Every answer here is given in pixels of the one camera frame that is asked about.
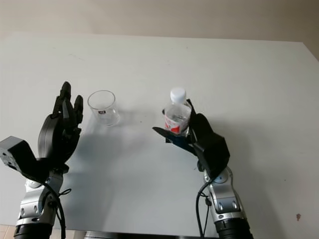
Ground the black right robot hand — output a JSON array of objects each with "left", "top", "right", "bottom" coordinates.
[{"left": 152, "top": 99, "right": 216, "bottom": 165}]

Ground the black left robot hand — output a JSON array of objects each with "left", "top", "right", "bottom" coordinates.
[{"left": 37, "top": 81, "right": 84, "bottom": 170}]

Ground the clear plastic water bottle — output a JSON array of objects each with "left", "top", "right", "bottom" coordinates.
[{"left": 160, "top": 87, "right": 193, "bottom": 138}]

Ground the clear glass cup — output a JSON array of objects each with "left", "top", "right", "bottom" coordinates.
[{"left": 87, "top": 90, "right": 120, "bottom": 128}]

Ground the black robot torso edge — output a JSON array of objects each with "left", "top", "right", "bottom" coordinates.
[{"left": 83, "top": 231, "right": 220, "bottom": 239}]

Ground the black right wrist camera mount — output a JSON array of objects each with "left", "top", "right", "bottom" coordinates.
[{"left": 196, "top": 133, "right": 231, "bottom": 179}]

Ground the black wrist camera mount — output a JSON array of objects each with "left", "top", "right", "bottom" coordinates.
[
  {"left": 0, "top": 136, "right": 70, "bottom": 185},
  {"left": 196, "top": 133, "right": 231, "bottom": 179}
]

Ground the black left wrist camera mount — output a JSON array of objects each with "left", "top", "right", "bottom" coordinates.
[{"left": 0, "top": 136, "right": 70, "bottom": 185}]

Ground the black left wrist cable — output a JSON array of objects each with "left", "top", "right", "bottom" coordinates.
[{"left": 44, "top": 183, "right": 72, "bottom": 239}]

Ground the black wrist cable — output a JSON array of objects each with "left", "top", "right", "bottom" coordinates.
[
  {"left": 44, "top": 183, "right": 72, "bottom": 239},
  {"left": 195, "top": 183, "right": 213, "bottom": 237}
]

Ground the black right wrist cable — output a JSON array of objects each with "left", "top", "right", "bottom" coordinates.
[{"left": 195, "top": 183, "right": 213, "bottom": 237}]

